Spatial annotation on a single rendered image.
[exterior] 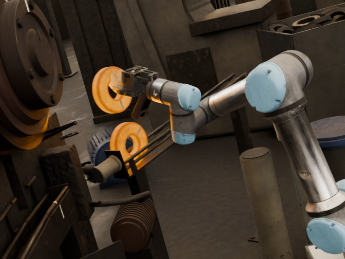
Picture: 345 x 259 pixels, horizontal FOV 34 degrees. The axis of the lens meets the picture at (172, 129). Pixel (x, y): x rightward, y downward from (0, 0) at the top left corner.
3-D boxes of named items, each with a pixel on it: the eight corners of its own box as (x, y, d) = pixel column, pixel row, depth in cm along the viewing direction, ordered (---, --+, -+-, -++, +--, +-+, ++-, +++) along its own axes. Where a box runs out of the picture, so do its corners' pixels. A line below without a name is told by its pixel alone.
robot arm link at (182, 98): (188, 118, 167) (186, 92, 164) (160, 110, 174) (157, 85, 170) (204, 108, 173) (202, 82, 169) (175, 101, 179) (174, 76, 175)
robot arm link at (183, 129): (207, 134, 181) (206, 103, 176) (185, 149, 173) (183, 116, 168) (188, 129, 186) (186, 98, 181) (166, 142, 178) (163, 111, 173)
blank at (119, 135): (131, 175, 197) (137, 175, 195) (102, 152, 188) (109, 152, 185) (147, 137, 204) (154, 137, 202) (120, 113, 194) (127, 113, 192)
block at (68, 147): (58, 226, 178) (36, 156, 172) (65, 216, 186) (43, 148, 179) (91, 220, 176) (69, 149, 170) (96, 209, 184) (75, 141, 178)
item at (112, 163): (94, 183, 187) (88, 167, 185) (112, 170, 193) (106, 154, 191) (106, 184, 183) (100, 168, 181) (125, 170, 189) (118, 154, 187)
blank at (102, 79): (84, 77, 184) (91, 76, 181) (116, 61, 194) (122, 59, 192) (102, 121, 188) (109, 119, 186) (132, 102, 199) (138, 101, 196)
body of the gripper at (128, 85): (135, 65, 185) (163, 71, 178) (136, 89, 188) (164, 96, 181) (118, 71, 179) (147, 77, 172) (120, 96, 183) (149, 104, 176)
